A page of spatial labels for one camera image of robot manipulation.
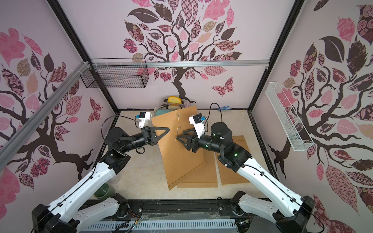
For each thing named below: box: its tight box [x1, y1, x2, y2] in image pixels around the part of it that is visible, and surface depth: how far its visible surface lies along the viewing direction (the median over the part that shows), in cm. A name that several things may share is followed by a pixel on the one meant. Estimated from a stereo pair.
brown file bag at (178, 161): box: [151, 105, 206, 191], surface depth 61 cm
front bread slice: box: [168, 104, 182, 111], surface depth 100 cm
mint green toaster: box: [154, 98, 185, 117], surface depth 100 cm
